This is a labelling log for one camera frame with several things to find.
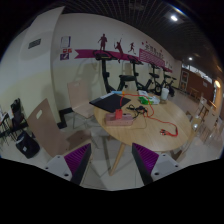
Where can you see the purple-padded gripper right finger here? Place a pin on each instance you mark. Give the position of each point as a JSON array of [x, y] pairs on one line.
[[151, 165]]

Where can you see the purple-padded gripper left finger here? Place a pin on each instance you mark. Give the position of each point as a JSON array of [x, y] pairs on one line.
[[72, 166]]

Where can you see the red charger plug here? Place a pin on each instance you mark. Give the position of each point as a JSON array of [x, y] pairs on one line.
[[118, 114]]

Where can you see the round wooden table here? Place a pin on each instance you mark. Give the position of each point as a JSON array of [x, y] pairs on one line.
[[165, 128]]

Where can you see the black backpack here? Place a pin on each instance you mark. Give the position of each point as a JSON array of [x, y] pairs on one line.
[[27, 145]]

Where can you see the pink power strip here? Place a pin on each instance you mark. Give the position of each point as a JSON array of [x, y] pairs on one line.
[[112, 120]]

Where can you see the near wooden chair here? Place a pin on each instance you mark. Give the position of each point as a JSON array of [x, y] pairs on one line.
[[55, 142]]

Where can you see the wooden chair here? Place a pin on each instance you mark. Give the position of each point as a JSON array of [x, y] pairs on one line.
[[79, 101], [207, 116], [55, 142]]

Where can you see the green and white package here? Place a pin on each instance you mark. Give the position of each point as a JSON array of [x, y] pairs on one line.
[[146, 99]]

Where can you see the wooden chair at right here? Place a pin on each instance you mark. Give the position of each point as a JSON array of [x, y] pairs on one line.
[[207, 116]]

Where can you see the black chair at left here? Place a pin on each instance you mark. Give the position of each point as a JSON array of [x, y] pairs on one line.
[[13, 120]]

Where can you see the black mat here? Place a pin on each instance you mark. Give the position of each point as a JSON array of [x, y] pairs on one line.
[[110, 102]]

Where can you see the white paper cup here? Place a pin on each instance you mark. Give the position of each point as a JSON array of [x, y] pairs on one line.
[[164, 94]]

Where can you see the far wooden chair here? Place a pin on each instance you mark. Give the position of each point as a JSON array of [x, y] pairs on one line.
[[79, 101]]

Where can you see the black exercise bike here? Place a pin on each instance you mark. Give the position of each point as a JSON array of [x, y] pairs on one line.
[[158, 87], [167, 84], [104, 56], [134, 61]]

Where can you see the blue white box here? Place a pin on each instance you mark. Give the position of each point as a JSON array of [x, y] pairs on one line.
[[117, 92]]

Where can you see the black exercise bike far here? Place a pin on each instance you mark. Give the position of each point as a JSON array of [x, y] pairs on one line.
[[167, 84]]

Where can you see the black exercise bike left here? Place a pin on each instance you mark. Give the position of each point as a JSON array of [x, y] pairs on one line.
[[104, 56]]

